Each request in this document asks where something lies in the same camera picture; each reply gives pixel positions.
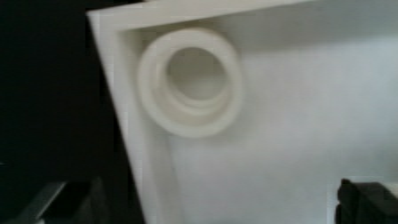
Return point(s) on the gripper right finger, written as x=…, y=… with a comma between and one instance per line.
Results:
x=367, y=203

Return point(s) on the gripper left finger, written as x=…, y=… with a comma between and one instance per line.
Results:
x=70, y=203

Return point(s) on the white square table top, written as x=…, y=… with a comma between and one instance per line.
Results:
x=316, y=135

